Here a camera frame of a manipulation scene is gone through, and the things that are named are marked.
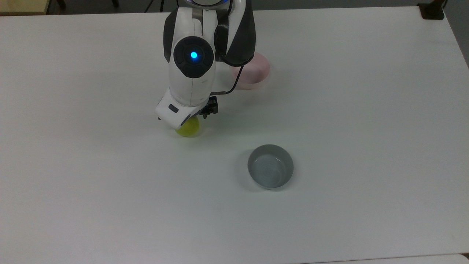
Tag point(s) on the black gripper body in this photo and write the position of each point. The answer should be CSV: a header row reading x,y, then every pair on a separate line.
x,y
213,104

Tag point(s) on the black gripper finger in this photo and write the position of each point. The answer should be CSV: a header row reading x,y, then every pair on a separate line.
x,y
205,116

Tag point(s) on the green pear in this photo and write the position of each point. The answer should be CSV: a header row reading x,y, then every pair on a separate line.
x,y
190,129

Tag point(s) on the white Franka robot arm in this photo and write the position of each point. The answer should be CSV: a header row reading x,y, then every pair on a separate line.
x,y
192,73

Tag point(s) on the pink bowl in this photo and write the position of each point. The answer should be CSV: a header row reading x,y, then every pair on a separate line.
x,y
258,71

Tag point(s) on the grey bowl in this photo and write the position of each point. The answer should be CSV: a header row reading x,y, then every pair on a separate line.
x,y
271,167

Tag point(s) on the black chair leg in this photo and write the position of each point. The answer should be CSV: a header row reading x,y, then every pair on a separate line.
x,y
115,3
61,3

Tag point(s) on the light wooden board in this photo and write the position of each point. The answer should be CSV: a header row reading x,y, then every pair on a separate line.
x,y
22,6

